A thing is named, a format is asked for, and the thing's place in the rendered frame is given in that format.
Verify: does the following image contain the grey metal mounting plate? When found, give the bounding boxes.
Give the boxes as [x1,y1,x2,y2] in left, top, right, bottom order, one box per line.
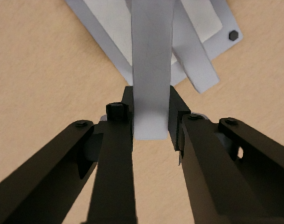
[65,0,243,86]

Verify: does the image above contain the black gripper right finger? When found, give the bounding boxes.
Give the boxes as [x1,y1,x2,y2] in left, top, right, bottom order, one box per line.
[168,85,284,224]

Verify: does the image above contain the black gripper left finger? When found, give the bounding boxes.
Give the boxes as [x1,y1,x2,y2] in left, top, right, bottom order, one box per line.
[0,86,139,224]

